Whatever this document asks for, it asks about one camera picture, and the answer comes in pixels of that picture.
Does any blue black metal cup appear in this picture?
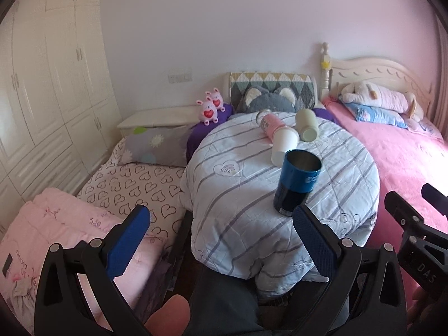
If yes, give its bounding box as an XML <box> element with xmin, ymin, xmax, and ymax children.
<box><xmin>273</xmin><ymin>149</ymin><xmax>322</xmax><ymax>216</ymax></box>

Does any pale green cup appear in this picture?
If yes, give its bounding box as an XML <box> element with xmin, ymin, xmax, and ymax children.
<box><xmin>295</xmin><ymin>108</ymin><xmax>319</xmax><ymax>142</ymax></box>

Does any white paper cup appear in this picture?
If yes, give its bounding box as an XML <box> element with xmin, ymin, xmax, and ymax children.
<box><xmin>271</xmin><ymin>126</ymin><xmax>300</xmax><ymax>168</ymax></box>

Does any pink glass cup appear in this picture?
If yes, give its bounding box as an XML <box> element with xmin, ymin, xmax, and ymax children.
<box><xmin>256</xmin><ymin>109</ymin><xmax>286</xmax><ymax>141</ymax></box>

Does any pink fleece blanket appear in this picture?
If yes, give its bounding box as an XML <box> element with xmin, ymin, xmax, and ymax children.
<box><xmin>323</xmin><ymin>98</ymin><xmax>447</xmax><ymax>232</ymax></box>

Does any black phone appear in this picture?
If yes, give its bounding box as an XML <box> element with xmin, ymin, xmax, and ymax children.
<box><xmin>2</xmin><ymin>254</ymin><xmax>13</xmax><ymax>277</ymax></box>

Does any pink embroidered quilt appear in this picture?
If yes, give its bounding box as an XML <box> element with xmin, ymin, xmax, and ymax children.
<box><xmin>1</xmin><ymin>188</ymin><xmax>165</xmax><ymax>335</ymax></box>

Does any heart pattern bed sheet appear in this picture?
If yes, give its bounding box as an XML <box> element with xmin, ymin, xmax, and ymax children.
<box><xmin>78</xmin><ymin>140</ymin><xmax>186</xmax><ymax>253</ymax></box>

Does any blue cartoon pillow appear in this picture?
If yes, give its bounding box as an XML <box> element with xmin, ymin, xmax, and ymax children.
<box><xmin>343</xmin><ymin>103</ymin><xmax>409</xmax><ymax>129</ymax></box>

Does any white pink plush animal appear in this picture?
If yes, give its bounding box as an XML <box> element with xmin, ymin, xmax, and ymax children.
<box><xmin>340</xmin><ymin>81</ymin><xmax>424</xmax><ymax>122</ymax></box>

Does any cream wooden headboard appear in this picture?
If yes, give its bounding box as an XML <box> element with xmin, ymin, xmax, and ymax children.
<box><xmin>320</xmin><ymin>42</ymin><xmax>435</xmax><ymax>118</ymax></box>

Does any striped light blue quilt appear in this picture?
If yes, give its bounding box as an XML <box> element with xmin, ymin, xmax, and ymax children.
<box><xmin>181</xmin><ymin>114</ymin><xmax>380</xmax><ymax>298</ymax></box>

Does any grey flower pillow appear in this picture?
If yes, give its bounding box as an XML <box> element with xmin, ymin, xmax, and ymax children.
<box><xmin>119</xmin><ymin>125</ymin><xmax>194</xmax><ymax>168</ymax></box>

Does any diamond pattern cushion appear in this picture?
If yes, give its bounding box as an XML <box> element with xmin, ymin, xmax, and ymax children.
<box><xmin>228</xmin><ymin>71</ymin><xmax>318</xmax><ymax>109</ymax></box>

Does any cream wardrobe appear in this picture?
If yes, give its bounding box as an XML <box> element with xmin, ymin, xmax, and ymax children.
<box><xmin>1</xmin><ymin>0</ymin><xmax>121</xmax><ymax>231</ymax></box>

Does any grey cat plush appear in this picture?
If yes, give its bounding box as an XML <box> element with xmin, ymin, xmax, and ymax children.
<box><xmin>236</xmin><ymin>86</ymin><xmax>298</xmax><ymax>114</ymax></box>

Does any purple pillow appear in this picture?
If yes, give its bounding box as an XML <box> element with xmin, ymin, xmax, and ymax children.
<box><xmin>186</xmin><ymin>103</ymin><xmax>233</xmax><ymax>162</ymax></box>

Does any pink rabbit plush front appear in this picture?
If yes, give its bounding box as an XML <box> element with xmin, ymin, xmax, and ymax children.
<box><xmin>196</xmin><ymin>96</ymin><xmax>219</xmax><ymax>126</ymax></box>

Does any pink rabbit plush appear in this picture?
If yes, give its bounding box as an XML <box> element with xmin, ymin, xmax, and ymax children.
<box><xmin>206</xmin><ymin>87</ymin><xmax>225</xmax><ymax>112</ymax></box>
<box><xmin>196</xmin><ymin>96</ymin><xmax>219</xmax><ymax>126</ymax></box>

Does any pink rabbit plush back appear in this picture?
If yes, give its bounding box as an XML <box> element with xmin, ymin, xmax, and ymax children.
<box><xmin>206</xmin><ymin>87</ymin><xmax>225</xmax><ymax>112</ymax></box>

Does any white wall socket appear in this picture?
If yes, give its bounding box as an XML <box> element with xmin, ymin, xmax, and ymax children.
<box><xmin>168</xmin><ymin>73</ymin><xmax>192</xmax><ymax>84</ymax></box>

